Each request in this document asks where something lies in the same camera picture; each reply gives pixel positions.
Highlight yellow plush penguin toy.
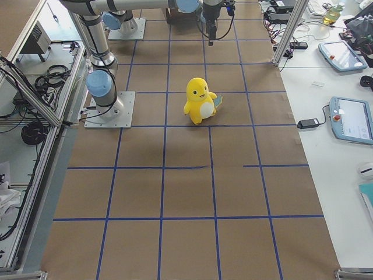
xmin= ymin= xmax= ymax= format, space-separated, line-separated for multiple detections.
xmin=183 ymin=78 xmax=223 ymax=125

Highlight yellow liquid plastic bottle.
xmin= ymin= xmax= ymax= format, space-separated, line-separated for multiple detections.
xmin=323 ymin=3 xmax=344 ymax=26

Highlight far blue teach pendant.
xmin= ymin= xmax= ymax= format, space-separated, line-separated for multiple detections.
xmin=318 ymin=41 xmax=368 ymax=72

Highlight blue teach pendant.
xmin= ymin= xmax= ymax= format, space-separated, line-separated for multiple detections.
xmin=329 ymin=96 xmax=372 ymax=145
xmin=318 ymin=41 xmax=368 ymax=72

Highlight black power adapter brick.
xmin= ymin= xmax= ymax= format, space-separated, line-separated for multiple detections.
xmin=297 ymin=118 xmax=321 ymax=130

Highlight black bag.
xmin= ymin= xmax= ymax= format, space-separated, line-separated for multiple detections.
xmin=344 ymin=10 xmax=372 ymax=43

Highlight near blue teach pendant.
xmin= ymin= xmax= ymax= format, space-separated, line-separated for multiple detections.
xmin=329 ymin=96 xmax=372 ymax=145

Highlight grey control box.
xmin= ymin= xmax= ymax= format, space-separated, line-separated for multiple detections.
xmin=20 ymin=21 xmax=51 ymax=62

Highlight brown paper grid mat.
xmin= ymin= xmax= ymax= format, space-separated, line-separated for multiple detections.
xmin=41 ymin=1 xmax=339 ymax=279

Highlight teal notebook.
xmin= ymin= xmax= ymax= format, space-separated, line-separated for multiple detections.
xmin=359 ymin=183 xmax=372 ymax=218

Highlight aluminium frame post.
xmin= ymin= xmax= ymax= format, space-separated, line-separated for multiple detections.
xmin=272 ymin=0 xmax=308 ymax=66

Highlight aluminium side frame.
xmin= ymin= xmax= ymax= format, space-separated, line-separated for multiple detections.
xmin=1 ymin=1 xmax=85 ymax=274

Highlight coiled black cable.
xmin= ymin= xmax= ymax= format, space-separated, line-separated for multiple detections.
xmin=20 ymin=120 xmax=48 ymax=146

